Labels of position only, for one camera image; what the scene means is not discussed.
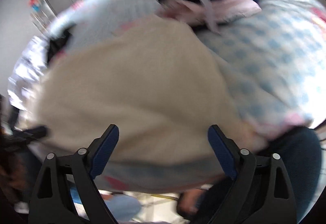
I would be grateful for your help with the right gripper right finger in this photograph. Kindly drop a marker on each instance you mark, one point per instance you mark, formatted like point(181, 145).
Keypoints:
point(260, 192)

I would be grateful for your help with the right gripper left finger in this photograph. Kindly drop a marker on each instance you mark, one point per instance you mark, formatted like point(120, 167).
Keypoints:
point(65, 191)

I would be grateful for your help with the cream and pink shirt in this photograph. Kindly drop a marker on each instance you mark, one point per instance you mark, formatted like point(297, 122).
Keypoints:
point(156, 81)

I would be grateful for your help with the person's left hand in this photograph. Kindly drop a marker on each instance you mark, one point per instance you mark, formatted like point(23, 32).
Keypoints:
point(13, 177)

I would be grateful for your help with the person's dark jeans leg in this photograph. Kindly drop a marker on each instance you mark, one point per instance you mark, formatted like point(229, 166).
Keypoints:
point(301, 153)

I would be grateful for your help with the light blue storage bag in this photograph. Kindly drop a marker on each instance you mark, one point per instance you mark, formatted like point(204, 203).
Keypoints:
point(122, 207)

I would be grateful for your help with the dark slipper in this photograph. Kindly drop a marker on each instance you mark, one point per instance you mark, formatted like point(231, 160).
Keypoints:
point(189, 201)

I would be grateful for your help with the white garment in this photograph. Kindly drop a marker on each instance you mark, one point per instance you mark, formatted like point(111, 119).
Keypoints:
point(27, 71)

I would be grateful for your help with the blue checkered floral bedspread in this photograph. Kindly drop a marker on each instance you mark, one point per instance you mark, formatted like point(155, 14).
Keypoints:
point(273, 64)

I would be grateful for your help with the red blue plush toy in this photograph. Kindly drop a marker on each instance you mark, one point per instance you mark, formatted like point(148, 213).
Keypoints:
point(36, 5)

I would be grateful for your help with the white wall shelf rack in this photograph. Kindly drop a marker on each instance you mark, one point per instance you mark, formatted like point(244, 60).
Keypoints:
point(41, 20)

